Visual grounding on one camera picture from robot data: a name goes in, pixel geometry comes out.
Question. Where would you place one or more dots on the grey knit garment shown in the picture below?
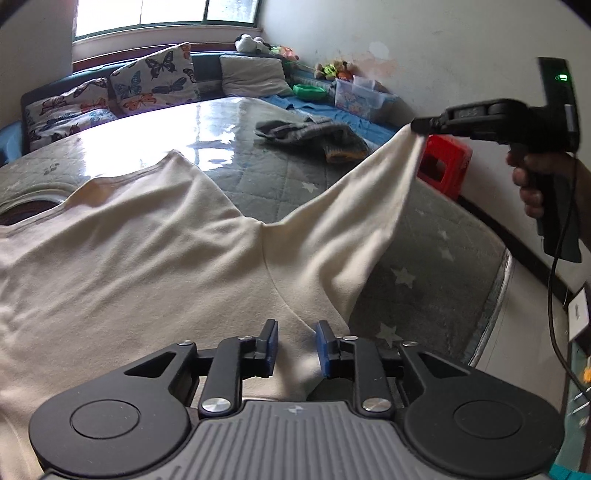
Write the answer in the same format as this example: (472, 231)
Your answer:
(335, 140)

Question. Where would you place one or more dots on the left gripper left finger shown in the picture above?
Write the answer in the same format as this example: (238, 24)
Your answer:
(236, 359)

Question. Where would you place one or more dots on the clear plastic storage box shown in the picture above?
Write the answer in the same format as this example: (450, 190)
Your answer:
(369, 104)

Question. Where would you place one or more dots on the grey cushion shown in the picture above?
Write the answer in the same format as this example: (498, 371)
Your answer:
(247, 76)

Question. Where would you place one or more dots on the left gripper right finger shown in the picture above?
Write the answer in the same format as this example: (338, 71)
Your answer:
(359, 361)

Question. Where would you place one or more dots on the green bowl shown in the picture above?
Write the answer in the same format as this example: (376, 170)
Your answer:
(310, 93)

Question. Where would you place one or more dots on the window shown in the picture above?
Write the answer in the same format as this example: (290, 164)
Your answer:
(100, 17)

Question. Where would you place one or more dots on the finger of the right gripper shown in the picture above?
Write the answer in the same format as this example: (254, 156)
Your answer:
(427, 126)
(473, 113)

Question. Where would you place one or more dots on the right hand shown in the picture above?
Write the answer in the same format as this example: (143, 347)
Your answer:
(527, 165)

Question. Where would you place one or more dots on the flat butterfly cushion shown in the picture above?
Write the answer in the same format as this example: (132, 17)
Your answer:
(57, 117)

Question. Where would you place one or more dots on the red plastic stool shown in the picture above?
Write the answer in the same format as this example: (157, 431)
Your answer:
(444, 164)

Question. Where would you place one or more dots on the upright butterfly cushion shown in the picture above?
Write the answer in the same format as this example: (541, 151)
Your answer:
(160, 80)

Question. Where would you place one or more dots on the colourful plush toys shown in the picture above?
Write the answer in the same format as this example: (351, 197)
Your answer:
(337, 69)

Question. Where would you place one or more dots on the cream sweater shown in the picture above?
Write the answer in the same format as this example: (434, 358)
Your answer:
(128, 265)

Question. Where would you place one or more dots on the round black table heater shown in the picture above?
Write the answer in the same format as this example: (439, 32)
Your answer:
(23, 211)

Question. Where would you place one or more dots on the panda plush toy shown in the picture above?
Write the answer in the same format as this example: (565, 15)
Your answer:
(246, 44)

